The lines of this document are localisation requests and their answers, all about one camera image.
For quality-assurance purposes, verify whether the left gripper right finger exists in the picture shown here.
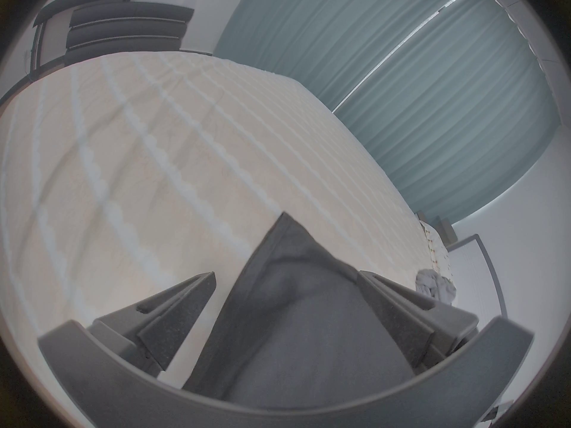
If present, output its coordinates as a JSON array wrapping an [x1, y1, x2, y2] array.
[[358, 270, 480, 369]]

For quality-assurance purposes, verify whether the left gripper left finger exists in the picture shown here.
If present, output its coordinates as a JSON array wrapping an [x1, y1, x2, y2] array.
[[91, 271, 217, 371]]

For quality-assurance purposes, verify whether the black T-shirt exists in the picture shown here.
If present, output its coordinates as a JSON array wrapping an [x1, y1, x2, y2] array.
[[183, 212, 418, 411]]

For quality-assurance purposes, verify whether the pile of clothes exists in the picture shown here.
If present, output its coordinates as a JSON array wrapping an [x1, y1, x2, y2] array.
[[415, 269, 458, 304]]

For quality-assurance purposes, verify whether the white printed pillow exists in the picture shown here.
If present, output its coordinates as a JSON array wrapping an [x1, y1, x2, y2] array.
[[419, 221, 450, 280]]

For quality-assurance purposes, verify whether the grey bedside table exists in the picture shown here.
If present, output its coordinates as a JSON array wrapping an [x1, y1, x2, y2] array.
[[415, 212, 458, 242]]

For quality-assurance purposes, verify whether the bed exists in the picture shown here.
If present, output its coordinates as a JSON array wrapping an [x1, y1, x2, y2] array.
[[0, 52, 507, 396]]

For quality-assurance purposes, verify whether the blue-green curtain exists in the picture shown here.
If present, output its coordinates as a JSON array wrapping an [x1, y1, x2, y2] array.
[[214, 0, 473, 112], [332, 0, 560, 224]]

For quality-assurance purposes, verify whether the black chest of drawers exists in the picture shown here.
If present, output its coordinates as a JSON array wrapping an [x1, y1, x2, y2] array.
[[66, 2, 194, 63]]

